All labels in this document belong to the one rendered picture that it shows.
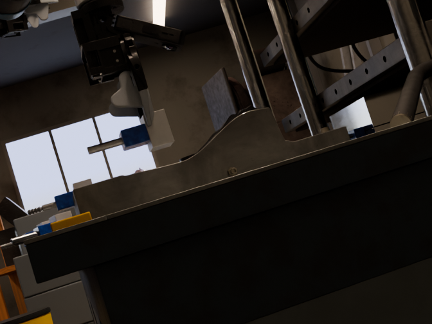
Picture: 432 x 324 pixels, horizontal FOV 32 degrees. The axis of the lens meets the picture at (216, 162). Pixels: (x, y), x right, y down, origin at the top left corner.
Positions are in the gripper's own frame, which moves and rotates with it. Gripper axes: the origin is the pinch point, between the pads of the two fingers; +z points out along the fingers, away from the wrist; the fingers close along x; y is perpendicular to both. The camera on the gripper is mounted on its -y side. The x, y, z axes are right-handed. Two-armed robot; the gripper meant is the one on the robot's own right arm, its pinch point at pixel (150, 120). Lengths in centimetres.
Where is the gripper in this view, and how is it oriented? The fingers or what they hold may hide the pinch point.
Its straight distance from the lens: 120.0
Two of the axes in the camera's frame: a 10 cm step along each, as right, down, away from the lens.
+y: -9.3, 2.8, -2.2
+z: 3.0, 9.5, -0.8
